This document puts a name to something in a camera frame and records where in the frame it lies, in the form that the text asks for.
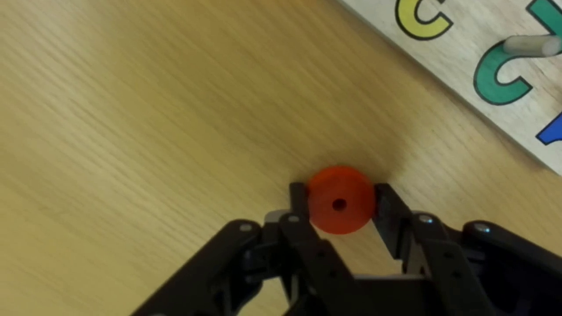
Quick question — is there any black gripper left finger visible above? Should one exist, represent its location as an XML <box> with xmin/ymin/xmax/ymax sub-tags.
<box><xmin>130</xmin><ymin>181</ymin><xmax>353</xmax><ymax>316</ymax></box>

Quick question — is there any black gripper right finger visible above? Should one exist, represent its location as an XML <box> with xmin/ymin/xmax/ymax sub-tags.
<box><xmin>374</xmin><ymin>183</ymin><xmax>562</xmax><ymax>316</ymax></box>

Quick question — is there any orange disc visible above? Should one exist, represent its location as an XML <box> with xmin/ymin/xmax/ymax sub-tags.
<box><xmin>305</xmin><ymin>164</ymin><xmax>377</xmax><ymax>238</ymax></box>

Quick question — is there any wooden number puzzle board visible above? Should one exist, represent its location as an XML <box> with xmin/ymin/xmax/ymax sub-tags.
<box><xmin>337</xmin><ymin>0</ymin><xmax>562</xmax><ymax>178</ymax></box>

